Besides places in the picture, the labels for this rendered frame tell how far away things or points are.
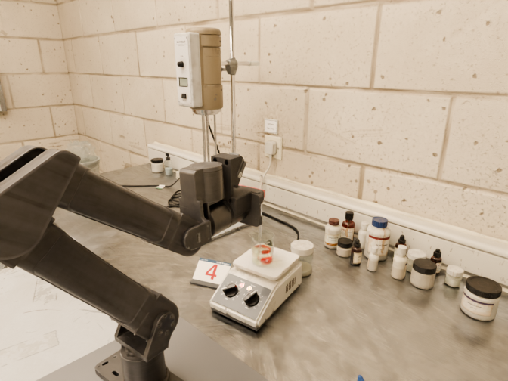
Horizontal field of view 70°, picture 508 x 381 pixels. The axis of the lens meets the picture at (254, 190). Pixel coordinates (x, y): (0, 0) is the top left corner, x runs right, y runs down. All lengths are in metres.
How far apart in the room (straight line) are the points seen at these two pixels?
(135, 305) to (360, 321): 0.50
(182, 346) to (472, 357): 0.54
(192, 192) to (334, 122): 0.71
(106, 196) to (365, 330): 0.59
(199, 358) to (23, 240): 0.38
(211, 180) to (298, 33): 0.79
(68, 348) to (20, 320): 0.17
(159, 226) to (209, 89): 0.64
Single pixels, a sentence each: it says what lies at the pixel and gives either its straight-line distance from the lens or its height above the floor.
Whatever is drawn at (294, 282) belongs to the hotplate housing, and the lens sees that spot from 0.88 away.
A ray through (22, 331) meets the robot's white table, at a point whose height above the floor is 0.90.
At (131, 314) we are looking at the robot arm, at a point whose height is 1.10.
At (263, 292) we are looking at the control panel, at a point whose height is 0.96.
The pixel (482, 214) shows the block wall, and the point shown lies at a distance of 1.08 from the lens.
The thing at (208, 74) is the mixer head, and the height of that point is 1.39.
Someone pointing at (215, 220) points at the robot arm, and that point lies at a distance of 0.61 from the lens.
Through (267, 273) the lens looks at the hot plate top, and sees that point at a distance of 0.81.
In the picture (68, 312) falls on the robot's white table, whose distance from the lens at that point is 0.94.
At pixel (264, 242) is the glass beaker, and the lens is 0.80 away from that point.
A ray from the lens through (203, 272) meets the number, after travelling 0.95.
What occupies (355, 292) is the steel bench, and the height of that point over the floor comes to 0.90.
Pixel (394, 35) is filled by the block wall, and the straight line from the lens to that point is 1.10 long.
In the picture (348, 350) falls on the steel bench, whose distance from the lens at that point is 0.78.
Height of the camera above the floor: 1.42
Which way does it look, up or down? 20 degrees down
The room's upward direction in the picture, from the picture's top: straight up
